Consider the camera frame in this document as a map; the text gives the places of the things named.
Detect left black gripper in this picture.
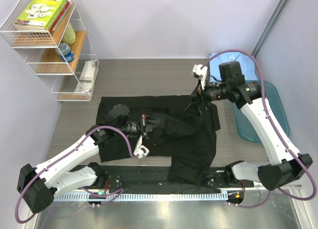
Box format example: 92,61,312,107
115,114,161,145

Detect black long sleeve shirt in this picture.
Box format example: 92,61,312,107
96,95,221,186

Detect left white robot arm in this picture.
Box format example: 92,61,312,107
17,104,162,214

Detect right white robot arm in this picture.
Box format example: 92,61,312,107
192,61,313,191

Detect teal plastic tray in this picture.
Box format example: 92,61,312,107
233,81,290,144

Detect folded light blue shirt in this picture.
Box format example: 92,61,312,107
209,51,258,83

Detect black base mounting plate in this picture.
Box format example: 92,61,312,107
77,164,255,195

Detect white paper booklet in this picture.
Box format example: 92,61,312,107
75,60,99,92

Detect blue lidded jar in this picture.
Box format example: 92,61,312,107
55,43,75,63

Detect yellow green bottle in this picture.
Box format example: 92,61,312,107
62,22,76,45

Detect red cover book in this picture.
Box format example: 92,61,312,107
49,0,72,32

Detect green cover book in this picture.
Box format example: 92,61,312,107
13,0,68,31

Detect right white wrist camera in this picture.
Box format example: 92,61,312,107
192,65,208,90

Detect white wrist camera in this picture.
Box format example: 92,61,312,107
192,65,208,90
133,136,150,159

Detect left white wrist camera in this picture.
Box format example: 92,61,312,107
133,136,150,159

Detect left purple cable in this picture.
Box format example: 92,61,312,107
14,125,140,224

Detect white slotted cable duct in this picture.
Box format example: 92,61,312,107
54,191,228,203

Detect aluminium frame rail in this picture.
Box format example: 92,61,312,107
36,167,299,191

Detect grey aluminium wall post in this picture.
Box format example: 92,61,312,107
251,0,290,58

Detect white wire shelf rack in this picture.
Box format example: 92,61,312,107
0,0,99,101

